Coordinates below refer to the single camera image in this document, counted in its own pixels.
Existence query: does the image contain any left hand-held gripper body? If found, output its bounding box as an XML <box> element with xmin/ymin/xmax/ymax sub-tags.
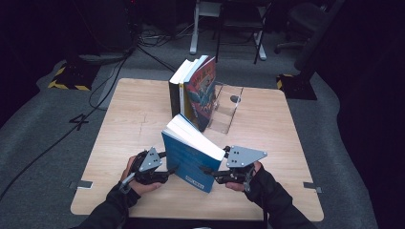
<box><xmin>129</xmin><ymin>146</ymin><xmax>168</xmax><ymax>186</ymax></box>

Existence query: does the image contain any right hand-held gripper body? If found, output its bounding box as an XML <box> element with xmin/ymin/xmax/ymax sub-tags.
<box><xmin>218</xmin><ymin>145</ymin><xmax>268</xmax><ymax>193</ymax></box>

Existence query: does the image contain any blue paperback book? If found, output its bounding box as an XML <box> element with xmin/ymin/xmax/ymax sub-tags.
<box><xmin>160</xmin><ymin>113</ymin><xmax>226</xmax><ymax>195</ymax></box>

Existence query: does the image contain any clear acrylic book rack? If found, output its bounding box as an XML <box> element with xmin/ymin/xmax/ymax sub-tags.
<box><xmin>204</xmin><ymin>82</ymin><xmax>245</xmax><ymax>135</ymax></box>

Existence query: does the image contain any black hardcover book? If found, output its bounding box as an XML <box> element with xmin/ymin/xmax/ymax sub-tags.
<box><xmin>168</xmin><ymin>58</ymin><xmax>194</xmax><ymax>119</ymax></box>

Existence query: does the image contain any person's right hand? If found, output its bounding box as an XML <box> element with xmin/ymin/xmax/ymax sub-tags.
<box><xmin>224</xmin><ymin>160</ymin><xmax>265</xmax><ymax>193</ymax></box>

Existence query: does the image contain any grey tape strip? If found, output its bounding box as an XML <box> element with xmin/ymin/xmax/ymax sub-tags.
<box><xmin>302</xmin><ymin>181</ymin><xmax>324</xmax><ymax>195</ymax></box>
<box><xmin>68</xmin><ymin>179</ymin><xmax>95</xmax><ymax>191</ymax></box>

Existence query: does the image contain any yellow-black striped stand base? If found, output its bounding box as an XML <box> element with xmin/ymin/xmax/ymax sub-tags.
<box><xmin>47</xmin><ymin>61</ymin><xmax>102</xmax><ymax>92</ymax></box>
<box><xmin>275</xmin><ymin>73</ymin><xmax>318</xmax><ymax>101</ymax></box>

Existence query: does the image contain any grey round stand foot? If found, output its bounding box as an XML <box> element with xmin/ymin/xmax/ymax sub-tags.
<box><xmin>77</xmin><ymin>52</ymin><xmax>129</xmax><ymax>66</ymax></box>

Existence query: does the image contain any black slanted stand pole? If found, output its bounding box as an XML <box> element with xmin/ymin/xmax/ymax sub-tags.
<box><xmin>292</xmin><ymin>0</ymin><xmax>347</xmax><ymax>72</ymax></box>

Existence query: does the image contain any black office chair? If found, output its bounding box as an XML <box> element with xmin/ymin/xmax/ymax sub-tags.
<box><xmin>273</xmin><ymin>1</ymin><xmax>323</xmax><ymax>55</ymax></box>

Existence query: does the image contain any right hand-held gripper cable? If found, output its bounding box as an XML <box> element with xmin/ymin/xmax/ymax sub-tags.
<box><xmin>243</xmin><ymin>167</ymin><xmax>257</xmax><ymax>194</ymax></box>

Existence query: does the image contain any hand-held gripper cable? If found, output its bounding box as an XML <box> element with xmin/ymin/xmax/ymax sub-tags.
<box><xmin>243</xmin><ymin>167</ymin><xmax>257</xmax><ymax>194</ymax></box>
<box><xmin>118</xmin><ymin>172</ymin><xmax>139</xmax><ymax>196</ymax></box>

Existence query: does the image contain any left hand-held gripper cable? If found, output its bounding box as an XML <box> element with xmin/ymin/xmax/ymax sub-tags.
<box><xmin>118</xmin><ymin>172</ymin><xmax>139</xmax><ymax>196</ymax></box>

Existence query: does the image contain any long black floor cable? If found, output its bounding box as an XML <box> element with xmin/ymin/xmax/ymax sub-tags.
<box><xmin>0</xmin><ymin>44</ymin><xmax>141</xmax><ymax>202</ymax></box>

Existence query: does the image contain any tangle of floor cables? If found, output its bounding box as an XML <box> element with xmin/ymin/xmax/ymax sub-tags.
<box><xmin>137</xmin><ymin>23</ymin><xmax>193</xmax><ymax>50</ymax></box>

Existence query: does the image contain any white desk frame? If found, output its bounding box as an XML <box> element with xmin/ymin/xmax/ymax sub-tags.
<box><xmin>189</xmin><ymin>0</ymin><xmax>267</xmax><ymax>62</ymax></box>

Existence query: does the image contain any black folding chair frame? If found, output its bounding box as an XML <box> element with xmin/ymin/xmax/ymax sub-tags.
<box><xmin>214</xmin><ymin>0</ymin><xmax>273</xmax><ymax>65</ymax></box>

